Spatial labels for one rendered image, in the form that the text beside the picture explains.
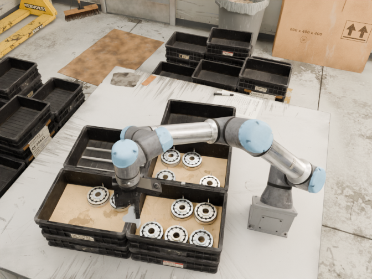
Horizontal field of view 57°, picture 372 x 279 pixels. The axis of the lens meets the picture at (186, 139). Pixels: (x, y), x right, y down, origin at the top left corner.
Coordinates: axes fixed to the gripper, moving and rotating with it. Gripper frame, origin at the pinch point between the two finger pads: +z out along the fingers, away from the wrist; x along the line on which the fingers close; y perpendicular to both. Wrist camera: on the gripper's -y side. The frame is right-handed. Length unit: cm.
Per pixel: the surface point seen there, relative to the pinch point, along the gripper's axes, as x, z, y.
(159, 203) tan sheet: -20.1, 32.9, -9.5
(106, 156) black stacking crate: -54, 36, 15
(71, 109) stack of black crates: -146, 89, 48
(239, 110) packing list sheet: -92, 49, -71
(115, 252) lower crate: -1.8, 39.3, 12.1
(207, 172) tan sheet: -35, 33, -36
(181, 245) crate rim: 6.9, 20.9, -15.5
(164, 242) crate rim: 4.5, 21.2, -9.1
